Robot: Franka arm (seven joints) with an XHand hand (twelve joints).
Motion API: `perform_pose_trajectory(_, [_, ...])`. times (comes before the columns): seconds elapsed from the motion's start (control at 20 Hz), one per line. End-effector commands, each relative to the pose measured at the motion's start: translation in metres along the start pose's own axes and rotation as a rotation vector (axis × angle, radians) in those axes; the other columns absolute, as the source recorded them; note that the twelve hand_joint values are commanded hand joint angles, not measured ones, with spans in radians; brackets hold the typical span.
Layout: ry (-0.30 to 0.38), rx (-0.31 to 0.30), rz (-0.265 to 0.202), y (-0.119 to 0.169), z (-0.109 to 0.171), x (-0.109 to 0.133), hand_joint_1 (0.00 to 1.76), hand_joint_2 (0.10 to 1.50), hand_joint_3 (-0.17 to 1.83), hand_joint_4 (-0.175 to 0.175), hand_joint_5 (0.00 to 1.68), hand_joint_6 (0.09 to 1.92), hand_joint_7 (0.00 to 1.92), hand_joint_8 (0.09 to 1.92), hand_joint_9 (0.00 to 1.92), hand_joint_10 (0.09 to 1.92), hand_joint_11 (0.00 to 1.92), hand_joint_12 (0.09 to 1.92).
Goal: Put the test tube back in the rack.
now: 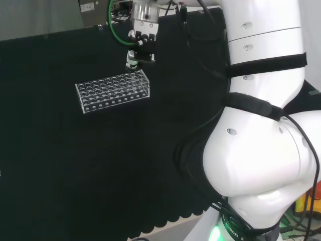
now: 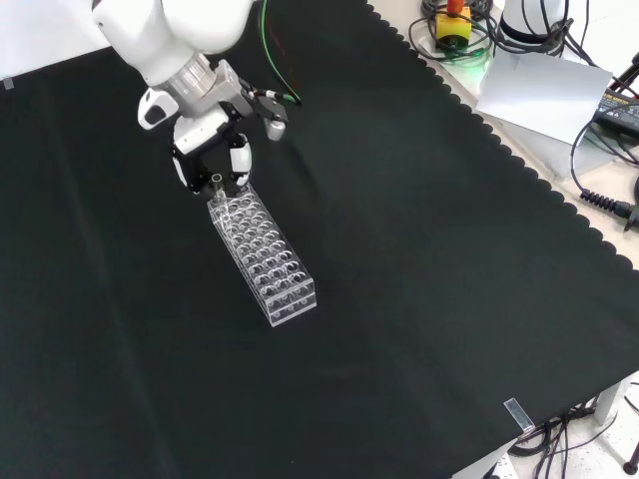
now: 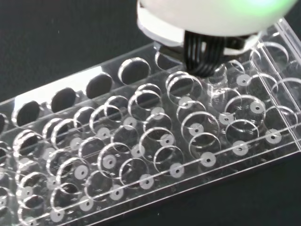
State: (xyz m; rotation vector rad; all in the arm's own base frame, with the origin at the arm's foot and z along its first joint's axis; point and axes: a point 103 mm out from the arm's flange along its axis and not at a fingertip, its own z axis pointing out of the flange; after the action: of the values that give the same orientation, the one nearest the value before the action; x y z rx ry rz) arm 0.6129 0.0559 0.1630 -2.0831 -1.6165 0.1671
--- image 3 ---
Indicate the clear plastic test tube rack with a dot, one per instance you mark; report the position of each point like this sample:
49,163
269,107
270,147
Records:
150,136

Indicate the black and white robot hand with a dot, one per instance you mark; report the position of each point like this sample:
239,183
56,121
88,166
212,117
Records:
211,16

